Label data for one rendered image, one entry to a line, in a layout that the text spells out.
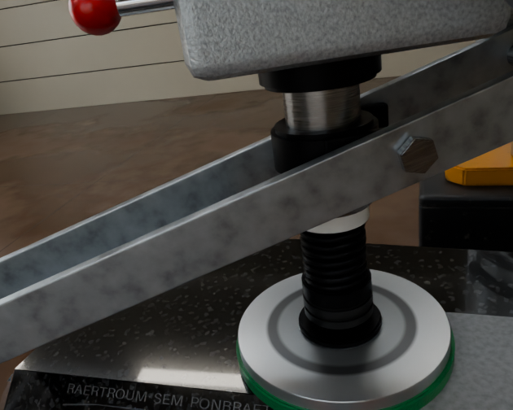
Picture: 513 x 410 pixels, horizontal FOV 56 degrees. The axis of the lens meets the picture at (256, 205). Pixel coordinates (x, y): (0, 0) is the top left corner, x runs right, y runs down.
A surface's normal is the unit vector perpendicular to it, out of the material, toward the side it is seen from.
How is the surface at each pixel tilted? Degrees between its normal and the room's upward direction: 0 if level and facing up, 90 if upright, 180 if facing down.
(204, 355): 0
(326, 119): 90
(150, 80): 90
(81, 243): 90
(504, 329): 0
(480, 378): 0
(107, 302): 90
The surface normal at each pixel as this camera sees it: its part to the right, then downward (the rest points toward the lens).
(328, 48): 0.14, 0.70
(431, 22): 0.09, 0.39
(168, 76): -0.22, 0.42
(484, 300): -0.14, -0.91
